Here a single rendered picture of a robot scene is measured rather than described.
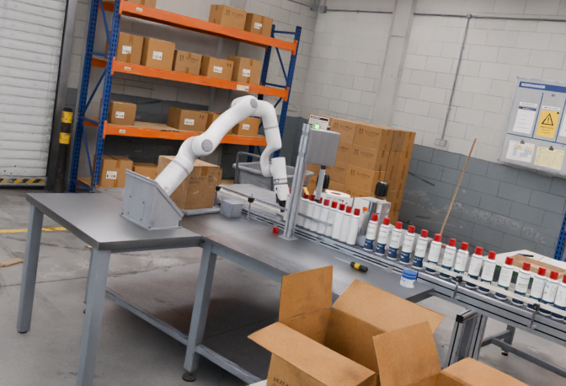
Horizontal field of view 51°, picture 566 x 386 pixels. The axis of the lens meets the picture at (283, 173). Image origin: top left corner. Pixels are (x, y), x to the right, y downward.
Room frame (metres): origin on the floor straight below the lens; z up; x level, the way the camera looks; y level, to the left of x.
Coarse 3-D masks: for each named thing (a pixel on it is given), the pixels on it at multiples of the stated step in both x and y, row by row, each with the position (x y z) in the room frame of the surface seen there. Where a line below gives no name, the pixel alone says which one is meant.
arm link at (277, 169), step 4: (272, 160) 3.59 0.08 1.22; (276, 160) 3.57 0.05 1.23; (280, 160) 3.57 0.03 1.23; (284, 160) 3.59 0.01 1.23; (272, 164) 3.58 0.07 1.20; (276, 164) 3.56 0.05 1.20; (280, 164) 3.57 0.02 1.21; (284, 164) 3.58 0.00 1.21; (272, 168) 3.58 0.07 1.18; (276, 168) 3.56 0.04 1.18; (280, 168) 3.56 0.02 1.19; (284, 168) 3.57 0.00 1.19; (272, 172) 3.57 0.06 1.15; (276, 172) 3.56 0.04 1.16; (280, 172) 3.55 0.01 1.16; (284, 172) 3.57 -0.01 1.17; (276, 176) 3.55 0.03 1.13; (280, 176) 3.55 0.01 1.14; (284, 176) 3.56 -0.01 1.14
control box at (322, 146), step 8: (312, 136) 3.26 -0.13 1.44; (320, 136) 3.27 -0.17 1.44; (328, 136) 3.29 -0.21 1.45; (336, 136) 3.30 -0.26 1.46; (312, 144) 3.26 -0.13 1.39; (320, 144) 3.27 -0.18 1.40; (328, 144) 3.29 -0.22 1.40; (336, 144) 3.30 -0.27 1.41; (312, 152) 3.26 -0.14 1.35; (320, 152) 3.28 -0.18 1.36; (328, 152) 3.29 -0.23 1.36; (336, 152) 3.30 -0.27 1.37; (304, 160) 3.29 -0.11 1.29; (312, 160) 3.27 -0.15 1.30; (320, 160) 3.28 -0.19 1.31; (328, 160) 3.29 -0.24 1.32
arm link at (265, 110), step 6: (234, 102) 3.53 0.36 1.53; (264, 102) 3.57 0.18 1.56; (258, 108) 3.56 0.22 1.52; (264, 108) 3.55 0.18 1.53; (270, 108) 3.57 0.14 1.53; (252, 114) 3.57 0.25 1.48; (258, 114) 3.56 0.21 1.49; (264, 114) 3.55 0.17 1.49; (270, 114) 3.56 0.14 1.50; (264, 120) 3.57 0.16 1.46; (270, 120) 3.56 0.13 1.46; (276, 120) 3.59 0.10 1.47; (264, 126) 3.58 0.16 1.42; (270, 126) 3.56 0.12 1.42
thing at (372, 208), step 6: (372, 204) 3.27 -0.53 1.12; (390, 204) 3.28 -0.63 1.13; (372, 210) 3.28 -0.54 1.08; (384, 210) 3.23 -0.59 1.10; (384, 216) 3.24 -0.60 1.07; (378, 222) 3.20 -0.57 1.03; (366, 228) 3.27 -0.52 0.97; (378, 228) 3.21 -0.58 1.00; (360, 234) 3.23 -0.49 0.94; (378, 234) 3.22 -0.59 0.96; (360, 240) 3.23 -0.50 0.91
